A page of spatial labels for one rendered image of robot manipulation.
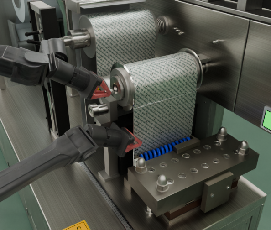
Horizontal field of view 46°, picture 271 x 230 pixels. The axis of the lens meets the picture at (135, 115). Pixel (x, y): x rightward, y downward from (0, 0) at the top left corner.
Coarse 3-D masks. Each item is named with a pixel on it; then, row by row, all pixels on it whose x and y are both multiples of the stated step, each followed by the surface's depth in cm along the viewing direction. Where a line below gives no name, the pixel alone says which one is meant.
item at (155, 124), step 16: (176, 96) 99; (192, 96) 102; (144, 112) 94; (160, 112) 98; (176, 112) 102; (192, 112) 106; (144, 128) 98; (160, 128) 101; (176, 128) 105; (144, 144) 101; (160, 144) 105
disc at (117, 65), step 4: (116, 64) 93; (120, 64) 91; (112, 68) 96; (120, 68) 91; (124, 68) 89; (124, 72) 90; (128, 72) 88; (128, 76) 88; (132, 80) 88; (132, 84) 88; (132, 88) 88; (132, 92) 89; (132, 96) 90; (132, 100) 90; (132, 104) 91; (124, 108) 96; (128, 108) 94
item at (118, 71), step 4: (196, 64) 100; (116, 68) 92; (112, 72) 95; (116, 72) 92; (120, 72) 90; (120, 76) 90; (124, 76) 89; (124, 80) 89; (128, 80) 89; (124, 84) 90; (128, 84) 89; (128, 88) 89; (128, 92) 89; (128, 96) 90; (120, 100) 95; (124, 100) 93; (128, 100) 91; (120, 104) 95; (124, 104) 93; (128, 104) 93
